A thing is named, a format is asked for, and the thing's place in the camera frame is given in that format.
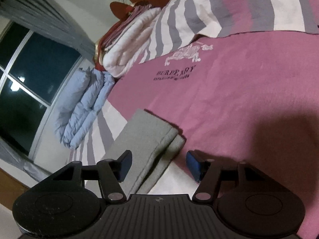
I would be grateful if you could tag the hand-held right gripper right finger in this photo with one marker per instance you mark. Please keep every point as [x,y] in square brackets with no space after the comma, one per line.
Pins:
[193,164]

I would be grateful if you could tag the striped pillow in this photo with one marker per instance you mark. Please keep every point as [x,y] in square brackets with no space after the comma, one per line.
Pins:
[224,5]

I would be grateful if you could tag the red folded blanket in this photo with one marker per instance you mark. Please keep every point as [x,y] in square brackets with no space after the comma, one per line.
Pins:
[100,66]

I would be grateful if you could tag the white folded blanket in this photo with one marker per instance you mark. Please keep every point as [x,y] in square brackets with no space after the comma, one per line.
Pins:
[129,47]

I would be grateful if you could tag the floral patterned cloth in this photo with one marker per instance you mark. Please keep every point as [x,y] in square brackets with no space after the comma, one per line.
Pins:
[96,51]

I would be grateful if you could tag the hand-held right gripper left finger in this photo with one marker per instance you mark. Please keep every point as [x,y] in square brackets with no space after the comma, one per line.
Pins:
[125,164]

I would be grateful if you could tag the striped bed sheet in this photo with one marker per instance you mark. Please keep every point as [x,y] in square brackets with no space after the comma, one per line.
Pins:
[249,92]

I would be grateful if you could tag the grey pants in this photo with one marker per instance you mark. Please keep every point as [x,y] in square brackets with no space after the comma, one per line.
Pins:
[147,139]

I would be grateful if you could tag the pink folded cloth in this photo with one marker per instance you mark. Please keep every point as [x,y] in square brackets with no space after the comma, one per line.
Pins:
[136,13]

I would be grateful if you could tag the light blue folded duvet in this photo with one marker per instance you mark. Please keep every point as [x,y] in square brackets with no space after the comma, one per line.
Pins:
[82,104]

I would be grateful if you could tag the grey curtain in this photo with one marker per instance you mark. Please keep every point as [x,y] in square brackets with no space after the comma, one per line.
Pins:
[49,22]
[15,157]

